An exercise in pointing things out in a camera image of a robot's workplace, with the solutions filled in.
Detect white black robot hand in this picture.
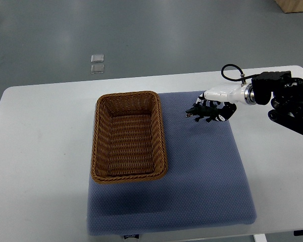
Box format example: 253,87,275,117
195,84,256,123

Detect dark toy crocodile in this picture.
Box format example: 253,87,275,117
185,103,219,123

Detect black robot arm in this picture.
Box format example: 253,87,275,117
251,71,303,135

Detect brown wicker basket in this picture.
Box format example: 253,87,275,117
90,91,168,184

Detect blue-grey foam cushion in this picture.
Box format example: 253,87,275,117
87,91,257,236

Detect wooden box corner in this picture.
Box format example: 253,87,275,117
275,0,303,13

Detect upper clear floor plate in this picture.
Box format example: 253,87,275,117
91,54,104,63

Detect white table leg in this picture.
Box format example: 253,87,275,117
253,234,267,242

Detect black cable loop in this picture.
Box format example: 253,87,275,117
221,64,262,86

